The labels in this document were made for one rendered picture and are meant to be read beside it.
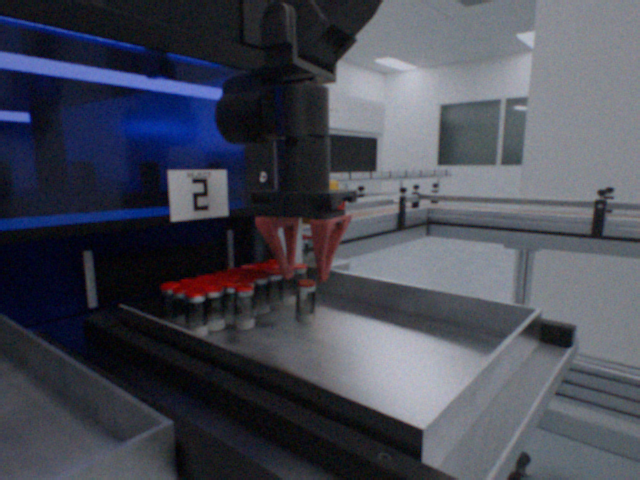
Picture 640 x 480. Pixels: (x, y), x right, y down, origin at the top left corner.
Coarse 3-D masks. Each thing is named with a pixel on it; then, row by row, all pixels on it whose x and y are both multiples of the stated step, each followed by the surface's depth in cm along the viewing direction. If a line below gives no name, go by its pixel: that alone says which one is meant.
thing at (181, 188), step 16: (176, 176) 52; (192, 176) 53; (208, 176) 55; (224, 176) 57; (176, 192) 52; (192, 192) 54; (208, 192) 55; (224, 192) 57; (176, 208) 52; (192, 208) 54; (224, 208) 58
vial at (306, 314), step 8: (304, 288) 47; (312, 288) 48; (296, 296) 48; (304, 296) 48; (312, 296) 48; (296, 304) 49; (304, 304) 48; (312, 304) 48; (296, 312) 49; (304, 312) 48; (312, 312) 48; (296, 320) 49; (304, 320) 48; (312, 320) 49
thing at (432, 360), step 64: (128, 320) 44; (256, 320) 50; (320, 320) 50; (384, 320) 50; (448, 320) 50; (512, 320) 45; (256, 384) 32; (320, 384) 29; (384, 384) 35; (448, 384) 35; (448, 448) 27
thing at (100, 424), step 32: (0, 320) 41; (0, 352) 41; (32, 352) 37; (0, 384) 35; (32, 384) 35; (64, 384) 33; (96, 384) 29; (0, 416) 31; (32, 416) 31; (64, 416) 31; (96, 416) 30; (128, 416) 27; (160, 416) 25; (0, 448) 27; (32, 448) 27; (64, 448) 27; (96, 448) 27; (128, 448) 22; (160, 448) 24
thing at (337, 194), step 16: (288, 144) 44; (304, 144) 43; (320, 144) 44; (288, 160) 44; (304, 160) 44; (320, 160) 44; (288, 176) 44; (304, 176) 44; (320, 176) 44; (256, 192) 46; (272, 192) 45; (288, 192) 44; (304, 192) 43; (320, 192) 43; (336, 192) 42; (352, 192) 46
